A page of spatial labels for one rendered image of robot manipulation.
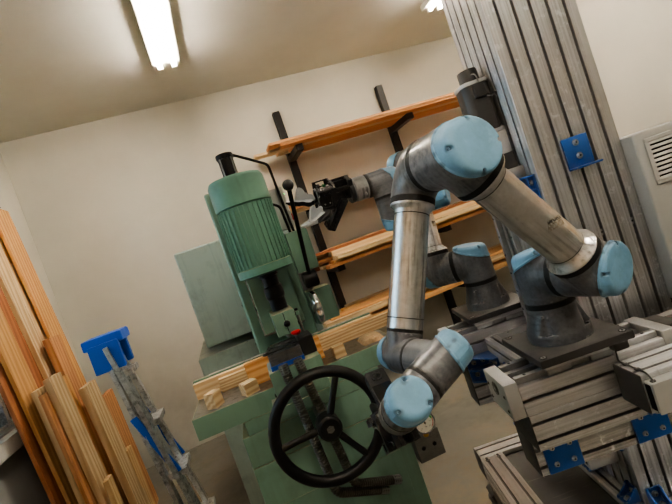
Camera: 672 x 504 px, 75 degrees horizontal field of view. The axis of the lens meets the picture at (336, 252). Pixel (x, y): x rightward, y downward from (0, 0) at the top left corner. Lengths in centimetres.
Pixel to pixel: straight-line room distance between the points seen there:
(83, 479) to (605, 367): 225
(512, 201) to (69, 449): 225
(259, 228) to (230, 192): 13
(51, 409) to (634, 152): 250
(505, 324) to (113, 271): 299
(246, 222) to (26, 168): 293
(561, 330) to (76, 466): 219
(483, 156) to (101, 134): 347
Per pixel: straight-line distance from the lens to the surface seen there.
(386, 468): 140
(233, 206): 131
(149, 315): 378
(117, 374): 207
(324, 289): 156
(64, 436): 256
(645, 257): 149
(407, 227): 91
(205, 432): 129
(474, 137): 84
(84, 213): 389
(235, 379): 141
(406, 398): 74
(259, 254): 129
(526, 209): 92
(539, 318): 117
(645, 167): 143
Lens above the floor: 124
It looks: 2 degrees down
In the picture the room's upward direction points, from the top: 19 degrees counter-clockwise
